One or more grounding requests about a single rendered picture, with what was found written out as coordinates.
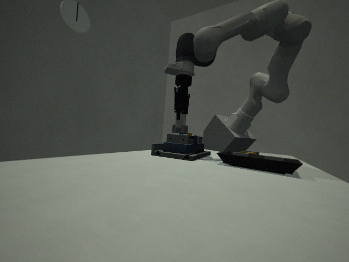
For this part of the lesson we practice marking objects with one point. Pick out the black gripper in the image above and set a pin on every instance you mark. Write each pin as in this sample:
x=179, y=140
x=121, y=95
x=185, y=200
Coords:
x=181, y=98

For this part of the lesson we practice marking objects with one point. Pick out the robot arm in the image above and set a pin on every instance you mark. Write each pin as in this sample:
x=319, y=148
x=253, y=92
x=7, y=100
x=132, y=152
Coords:
x=272, y=19

